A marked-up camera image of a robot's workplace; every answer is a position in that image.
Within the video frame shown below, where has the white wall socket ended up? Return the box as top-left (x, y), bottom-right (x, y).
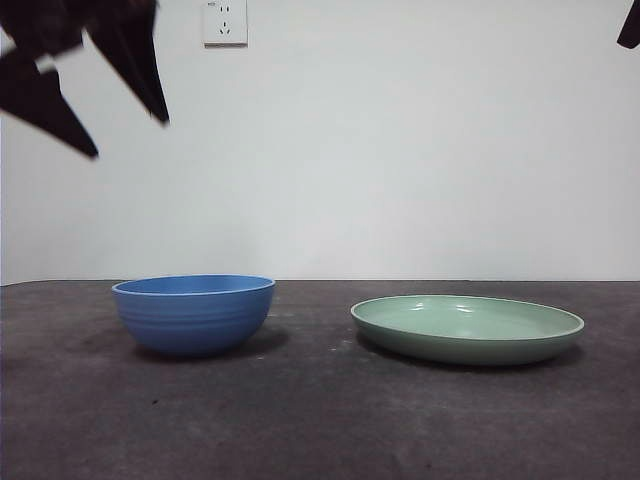
top-left (202, 0), bottom-right (249, 50)

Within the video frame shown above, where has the green plate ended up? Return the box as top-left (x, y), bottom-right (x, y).
top-left (349, 294), bottom-right (586, 367)

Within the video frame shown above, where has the blue bowl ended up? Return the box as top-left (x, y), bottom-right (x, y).
top-left (110, 274), bottom-right (277, 358)

